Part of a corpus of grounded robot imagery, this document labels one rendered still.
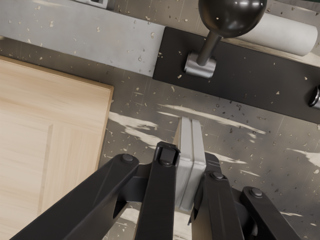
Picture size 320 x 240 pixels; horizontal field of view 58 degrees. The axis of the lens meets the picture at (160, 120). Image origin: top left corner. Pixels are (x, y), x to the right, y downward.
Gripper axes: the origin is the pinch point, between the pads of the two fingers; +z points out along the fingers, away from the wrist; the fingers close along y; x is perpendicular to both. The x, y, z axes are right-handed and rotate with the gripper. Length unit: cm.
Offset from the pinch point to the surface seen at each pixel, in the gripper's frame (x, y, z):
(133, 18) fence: 6.9, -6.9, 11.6
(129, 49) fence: 4.1, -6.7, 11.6
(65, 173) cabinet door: -12.6, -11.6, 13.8
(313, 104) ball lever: 3.9, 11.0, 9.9
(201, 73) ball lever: 3.9, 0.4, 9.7
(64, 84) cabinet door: -1.7, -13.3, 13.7
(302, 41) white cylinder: 8.8, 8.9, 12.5
